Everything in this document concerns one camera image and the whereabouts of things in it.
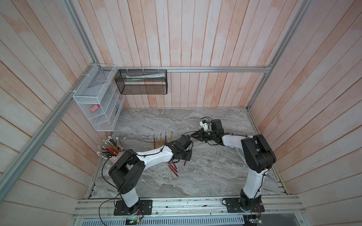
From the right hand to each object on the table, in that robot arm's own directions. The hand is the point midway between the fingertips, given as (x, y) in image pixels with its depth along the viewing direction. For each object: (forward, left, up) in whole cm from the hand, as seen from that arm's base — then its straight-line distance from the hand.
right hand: (191, 135), depth 94 cm
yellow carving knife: (-1, +25, -7) cm, 26 cm away
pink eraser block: (+4, +58, +22) cm, 62 cm away
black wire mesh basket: (+36, +37, +18) cm, 54 cm away
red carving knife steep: (-18, +11, -7) cm, 22 cm away
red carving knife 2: (-19, +12, -7) cm, 24 cm away
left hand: (-14, +2, -4) cm, 15 cm away
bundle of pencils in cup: (-14, +49, +6) cm, 51 cm away
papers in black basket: (+26, +37, +28) cm, 53 cm away
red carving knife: (-18, +4, -4) cm, 19 cm away
